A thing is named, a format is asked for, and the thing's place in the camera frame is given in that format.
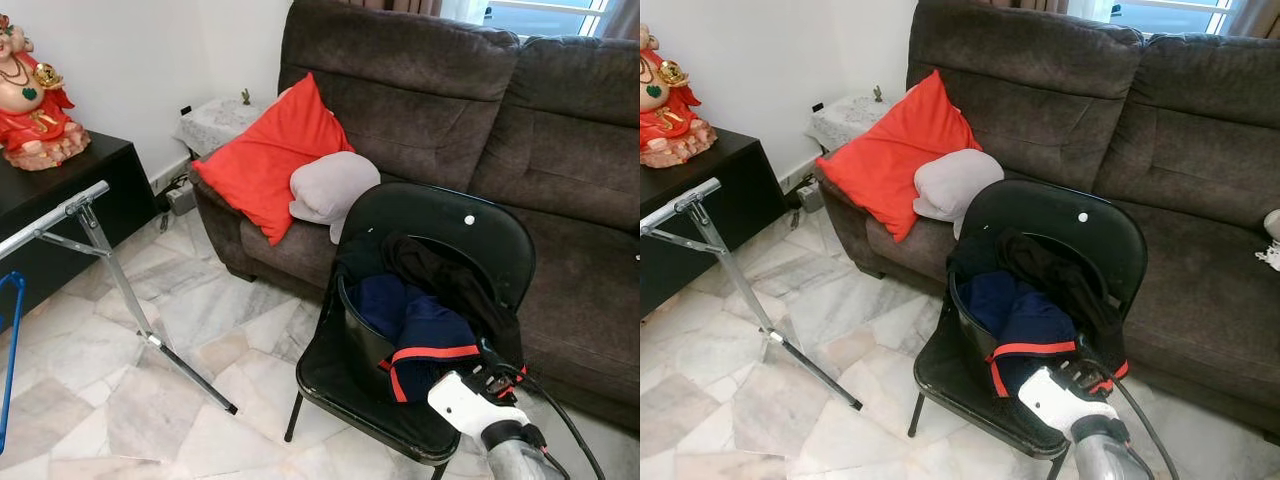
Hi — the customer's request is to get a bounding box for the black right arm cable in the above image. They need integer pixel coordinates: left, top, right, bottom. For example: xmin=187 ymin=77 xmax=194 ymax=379
xmin=497 ymin=362 xmax=607 ymax=480
xmin=1100 ymin=368 xmax=1182 ymax=480

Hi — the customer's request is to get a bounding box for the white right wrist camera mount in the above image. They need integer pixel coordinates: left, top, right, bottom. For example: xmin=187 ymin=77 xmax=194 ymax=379
xmin=428 ymin=370 xmax=531 ymax=441
xmin=1018 ymin=365 xmax=1119 ymax=434

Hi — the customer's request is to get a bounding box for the grey cushion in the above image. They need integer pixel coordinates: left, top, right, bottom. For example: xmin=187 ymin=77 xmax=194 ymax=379
xmin=913 ymin=148 xmax=1006 ymax=240
xmin=289 ymin=151 xmax=382 ymax=245

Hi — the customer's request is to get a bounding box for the black television console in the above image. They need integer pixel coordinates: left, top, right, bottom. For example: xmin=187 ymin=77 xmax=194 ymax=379
xmin=640 ymin=127 xmax=788 ymax=318
xmin=0 ymin=130 xmax=158 ymax=323

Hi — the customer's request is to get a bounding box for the silver metal clothes rack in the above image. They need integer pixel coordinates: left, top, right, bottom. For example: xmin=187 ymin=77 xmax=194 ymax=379
xmin=640 ymin=177 xmax=864 ymax=412
xmin=0 ymin=180 xmax=240 ymax=417

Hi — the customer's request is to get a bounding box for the red laughing Buddha statue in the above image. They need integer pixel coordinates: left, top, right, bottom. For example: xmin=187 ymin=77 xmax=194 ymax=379
xmin=0 ymin=14 xmax=92 ymax=172
xmin=640 ymin=22 xmax=719 ymax=169

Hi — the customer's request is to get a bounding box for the white lace cloth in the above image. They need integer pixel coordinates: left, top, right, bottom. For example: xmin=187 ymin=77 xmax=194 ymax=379
xmin=1256 ymin=207 xmax=1280 ymax=273

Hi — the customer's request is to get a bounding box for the brown fabric sofa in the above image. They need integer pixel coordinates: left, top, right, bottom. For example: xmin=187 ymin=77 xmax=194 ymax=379
xmin=188 ymin=0 xmax=641 ymax=438
xmin=813 ymin=0 xmax=1280 ymax=448

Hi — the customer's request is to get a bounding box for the black plastic chair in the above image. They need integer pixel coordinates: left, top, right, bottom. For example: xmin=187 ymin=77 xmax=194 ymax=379
xmin=907 ymin=178 xmax=1150 ymax=480
xmin=283 ymin=181 xmax=538 ymax=480

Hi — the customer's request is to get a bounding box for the window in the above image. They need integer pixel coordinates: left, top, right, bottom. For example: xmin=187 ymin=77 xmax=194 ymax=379
xmin=1108 ymin=0 xmax=1239 ymax=37
xmin=483 ymin=0 xmax=613 ymax=39

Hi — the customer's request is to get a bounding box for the red cushion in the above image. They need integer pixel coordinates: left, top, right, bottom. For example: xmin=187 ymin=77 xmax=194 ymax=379
xmin=192 ymin=72 xmax=356 ymax=247
xmin=816 ymin=69 xmax=983 ymax=244

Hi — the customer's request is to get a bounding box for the blue plastic hanger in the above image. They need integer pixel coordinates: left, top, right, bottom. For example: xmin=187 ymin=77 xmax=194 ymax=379
xmin=0 ymin=271 xmax=27 ymax=457

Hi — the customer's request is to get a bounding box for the brown curtain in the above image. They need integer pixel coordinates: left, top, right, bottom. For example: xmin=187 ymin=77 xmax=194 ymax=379
xmin=598 ymin=0 xmax=641 ymax=41
xmin=1226 ymin=0 xmax=1280 ymax=41

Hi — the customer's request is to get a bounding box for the side table with lace cloth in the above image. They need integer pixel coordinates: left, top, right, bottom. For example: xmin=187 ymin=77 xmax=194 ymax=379
xmin=805 ymin=92 xmax=907 ymax=154
xmin=174 ymin=96 xmax=277 ymax=161

